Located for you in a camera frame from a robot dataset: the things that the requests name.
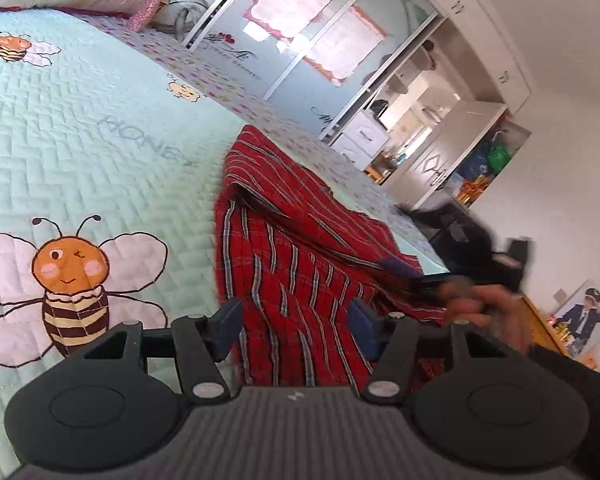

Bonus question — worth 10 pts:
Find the white door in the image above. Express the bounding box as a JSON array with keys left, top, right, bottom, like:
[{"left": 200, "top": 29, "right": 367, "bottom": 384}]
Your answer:
[{"left": 385, "top": 100, "right": 508, "bottom": 211}]

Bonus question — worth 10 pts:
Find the pink notice poster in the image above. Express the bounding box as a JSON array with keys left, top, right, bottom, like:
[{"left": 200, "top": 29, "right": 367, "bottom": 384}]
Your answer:
[
  {"left": 242, "top": 0, "right": 341, "bottom": 41},
  {"left": 302, "top": 4, "right": 388, "bottom": 86}
]

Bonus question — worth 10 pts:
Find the green quilted bee bedspread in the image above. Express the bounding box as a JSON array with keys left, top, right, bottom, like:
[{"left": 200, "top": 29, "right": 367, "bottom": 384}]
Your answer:
[{"left": 0, "top": 7, "right": 451, "bottom": 471}]

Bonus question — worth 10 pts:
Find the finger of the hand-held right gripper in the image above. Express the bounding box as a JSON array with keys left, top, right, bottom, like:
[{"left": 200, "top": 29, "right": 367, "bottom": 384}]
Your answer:
[{"left": 380, "top": 259, "right": 451, "bottom": 306}]

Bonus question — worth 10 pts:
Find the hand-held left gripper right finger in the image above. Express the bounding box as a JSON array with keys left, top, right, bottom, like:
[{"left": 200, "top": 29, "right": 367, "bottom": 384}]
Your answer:
[{"left": 349, "top": 298, "right": 518, "bottom": 405}]

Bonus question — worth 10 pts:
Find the white drawer cabinet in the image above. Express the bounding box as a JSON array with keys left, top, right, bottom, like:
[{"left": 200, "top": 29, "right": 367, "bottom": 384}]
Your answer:
[{"left": 332, "top": 110, "right": 388, "bottom": 171}]

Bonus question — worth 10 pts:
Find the red plaid dress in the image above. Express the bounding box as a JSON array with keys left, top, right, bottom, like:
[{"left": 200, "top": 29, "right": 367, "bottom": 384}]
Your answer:
[{"left": 214, "top": 125, "right": 453, "bottom": 396}]

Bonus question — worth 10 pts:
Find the wooden desk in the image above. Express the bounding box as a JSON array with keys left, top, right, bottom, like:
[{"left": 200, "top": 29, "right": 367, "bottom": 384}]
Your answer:
[{"left": 520, "top": 292, "right": 600, "bottom": 371}]

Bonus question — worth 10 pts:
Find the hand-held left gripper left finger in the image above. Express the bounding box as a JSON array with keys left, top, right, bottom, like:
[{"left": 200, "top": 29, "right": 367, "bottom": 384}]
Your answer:
[{"left": 82, "top": 297, "right": 244, "bottom": 405}]

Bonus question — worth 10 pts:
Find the sliding door wardrobe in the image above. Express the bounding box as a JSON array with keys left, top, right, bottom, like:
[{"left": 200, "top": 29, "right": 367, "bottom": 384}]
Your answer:
[{"left": 165, "top": 0, "right": 533, "bottom": 143}]

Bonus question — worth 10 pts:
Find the wooden chair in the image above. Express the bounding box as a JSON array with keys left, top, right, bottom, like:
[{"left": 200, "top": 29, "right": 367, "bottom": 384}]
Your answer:
[{"left": 365, "top": 152, "right": 406, "bottom": 186}]

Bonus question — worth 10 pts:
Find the shelf with colourful bags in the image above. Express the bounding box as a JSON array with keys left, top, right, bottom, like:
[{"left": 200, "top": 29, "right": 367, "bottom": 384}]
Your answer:
[{"left": 445, "top": 120, "right": 531, "bottom": 206}]

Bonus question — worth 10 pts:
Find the person's right hand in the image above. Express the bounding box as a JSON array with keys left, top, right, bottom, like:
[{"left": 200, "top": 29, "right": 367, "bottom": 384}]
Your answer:
[{"left": 437, "top": 282, "right": 533, "bottom": 353}]

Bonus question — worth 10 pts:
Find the uniformed figure portrait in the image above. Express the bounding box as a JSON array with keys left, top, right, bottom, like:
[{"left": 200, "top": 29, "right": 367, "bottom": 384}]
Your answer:
[{"left": 552, "top": 280, "right": 600, "bottom": 358}]

